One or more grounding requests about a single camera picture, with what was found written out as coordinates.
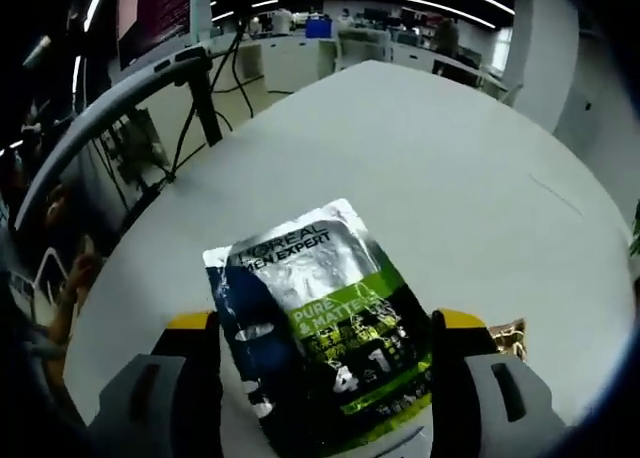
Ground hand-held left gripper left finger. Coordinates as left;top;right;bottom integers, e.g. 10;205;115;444
92;310;225;458

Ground white office desk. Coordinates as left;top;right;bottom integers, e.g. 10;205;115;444
234;27;396;94

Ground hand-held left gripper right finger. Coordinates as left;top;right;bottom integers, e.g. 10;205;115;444
430;307;566;458

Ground gold skincare sachet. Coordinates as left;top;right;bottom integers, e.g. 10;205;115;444
487;317;529;363

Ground green black skincare sachet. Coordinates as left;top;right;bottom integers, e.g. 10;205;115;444
202;197;434;445

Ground blue storage box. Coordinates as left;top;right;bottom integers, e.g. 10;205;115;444
304;17;337;42

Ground black laptop stand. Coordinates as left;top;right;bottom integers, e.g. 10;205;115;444
172;47;225;148

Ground black laptop cables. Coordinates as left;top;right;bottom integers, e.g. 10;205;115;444
169;22;257;184

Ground open laptop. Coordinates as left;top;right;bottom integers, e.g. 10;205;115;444
115;0;195;72

